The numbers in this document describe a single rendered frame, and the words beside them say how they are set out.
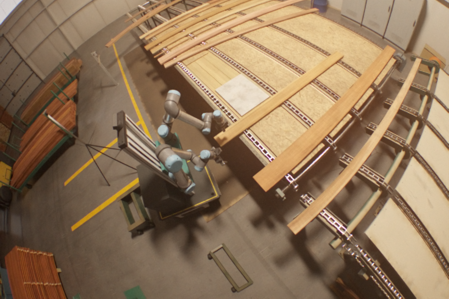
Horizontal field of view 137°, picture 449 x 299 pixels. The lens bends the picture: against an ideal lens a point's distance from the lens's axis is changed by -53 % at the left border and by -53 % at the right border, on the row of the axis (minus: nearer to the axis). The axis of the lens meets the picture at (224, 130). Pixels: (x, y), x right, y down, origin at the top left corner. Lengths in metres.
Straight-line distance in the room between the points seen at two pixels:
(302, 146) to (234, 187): 1.22
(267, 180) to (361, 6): 5.88
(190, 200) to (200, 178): 0.32
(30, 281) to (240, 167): 4.76
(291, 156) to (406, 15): 5.29
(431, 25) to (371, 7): 1.99
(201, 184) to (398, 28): 6.26
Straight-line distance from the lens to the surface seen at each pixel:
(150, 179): 2.27
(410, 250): 2.21
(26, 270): 4.81
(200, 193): 2.52
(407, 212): 2.16
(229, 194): 2.76
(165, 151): 1.26
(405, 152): 2.50
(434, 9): 6.67
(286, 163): 1.92
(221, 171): 2.88
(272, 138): 2.09
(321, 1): 6.90
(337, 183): 1.92
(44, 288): 4.88
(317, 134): 2.13
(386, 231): 1.99
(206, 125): 1.71
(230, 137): 2.08
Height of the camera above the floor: 2.66
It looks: 57 degrees down
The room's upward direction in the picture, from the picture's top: 21 degrees counter-clockwise
